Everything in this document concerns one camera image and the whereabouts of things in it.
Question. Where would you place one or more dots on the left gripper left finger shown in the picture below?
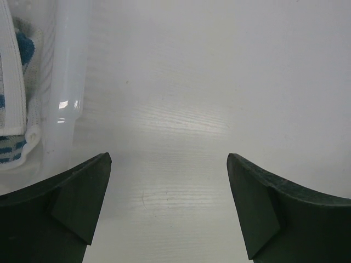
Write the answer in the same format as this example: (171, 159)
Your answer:
(55, 219)

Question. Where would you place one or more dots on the white blue print towel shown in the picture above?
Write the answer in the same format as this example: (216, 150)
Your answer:
(21, 49)

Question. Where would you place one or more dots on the left white plastic basket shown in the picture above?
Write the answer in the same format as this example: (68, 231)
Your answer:
(65, 26)

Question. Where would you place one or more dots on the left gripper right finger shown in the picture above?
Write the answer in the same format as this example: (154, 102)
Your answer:
(282, 221)

